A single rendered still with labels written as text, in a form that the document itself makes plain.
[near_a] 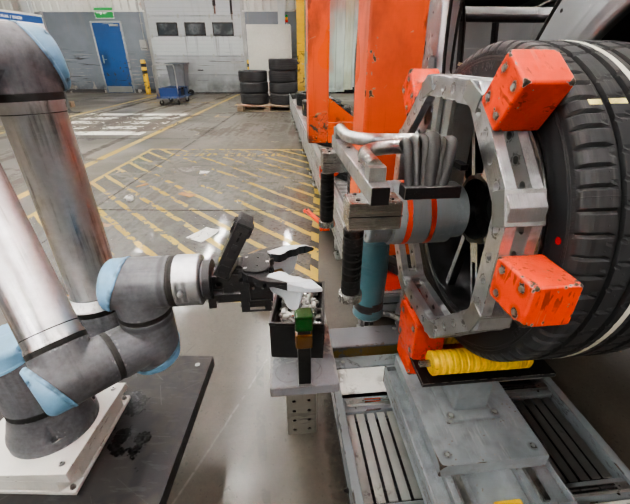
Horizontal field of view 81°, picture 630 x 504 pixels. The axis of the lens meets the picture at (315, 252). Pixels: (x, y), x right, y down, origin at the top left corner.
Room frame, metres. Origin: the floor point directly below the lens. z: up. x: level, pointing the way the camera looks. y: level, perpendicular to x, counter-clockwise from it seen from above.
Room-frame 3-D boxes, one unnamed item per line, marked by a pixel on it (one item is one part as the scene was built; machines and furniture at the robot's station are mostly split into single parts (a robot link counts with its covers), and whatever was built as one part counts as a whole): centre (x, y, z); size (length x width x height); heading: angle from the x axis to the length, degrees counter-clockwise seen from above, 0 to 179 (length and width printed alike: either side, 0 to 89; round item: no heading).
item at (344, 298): (0.57, -0.07, 0.83); 0.04 x 0.04 x 0.16
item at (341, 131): (0.85, -0.15, 1.03); 0.19 x 0.18 x 0.11; 96
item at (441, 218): (0.76, -0.21, 0.85); 0.21 x 0.14 x 0.14; 96
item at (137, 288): (0.53, 0.30, 0.81); 0.12 x 0.09 x 0.10; 96
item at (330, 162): (0.91, -0.06, 0.93); 0.09 x 0.05 x 0.05; 96
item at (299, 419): (0.87, 0.05, 0.21); 0.10 x 0.10 x 0.42; 6
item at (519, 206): (0.77, -0.28, 0.85); 0.54 x 0.07 x 0.54; 6
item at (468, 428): (0.78, -0.45, 0.32); 0.40 x 0.30 x 0.28; 6
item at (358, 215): (0.58, -0.10, 0.93); 0.09 x 0.05 x 0.05; 96
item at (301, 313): (0.65, 0.03, 0.64); 0.04 x 0.04 x 0.04; 6
